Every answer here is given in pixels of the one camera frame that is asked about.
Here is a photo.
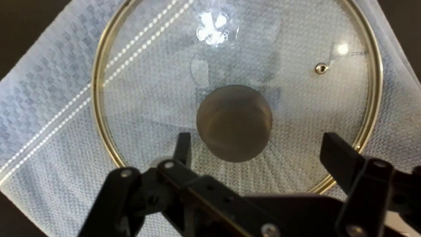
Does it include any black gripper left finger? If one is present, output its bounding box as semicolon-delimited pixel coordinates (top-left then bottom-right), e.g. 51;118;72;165
77;130;281;237

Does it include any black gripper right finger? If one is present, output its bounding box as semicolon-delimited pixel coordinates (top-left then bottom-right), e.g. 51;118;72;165
318;130;421;237

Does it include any glass pot lid gold rim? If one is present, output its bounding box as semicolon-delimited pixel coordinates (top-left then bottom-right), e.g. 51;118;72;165
90;0;385;196

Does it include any blue white dish towel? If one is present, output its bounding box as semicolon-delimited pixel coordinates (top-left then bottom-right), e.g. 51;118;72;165
0;0;421;237

